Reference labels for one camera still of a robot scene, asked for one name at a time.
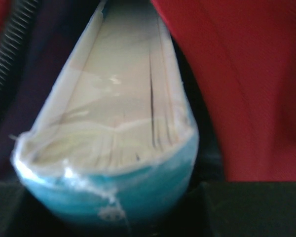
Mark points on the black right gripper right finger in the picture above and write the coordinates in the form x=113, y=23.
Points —
x=243, y=209

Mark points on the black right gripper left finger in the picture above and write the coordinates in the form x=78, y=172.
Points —
x=22, y=215

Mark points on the teal notebook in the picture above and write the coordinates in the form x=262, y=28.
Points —
x=112, y=150

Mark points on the red student backpack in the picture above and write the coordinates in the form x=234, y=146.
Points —
x=240, y=54

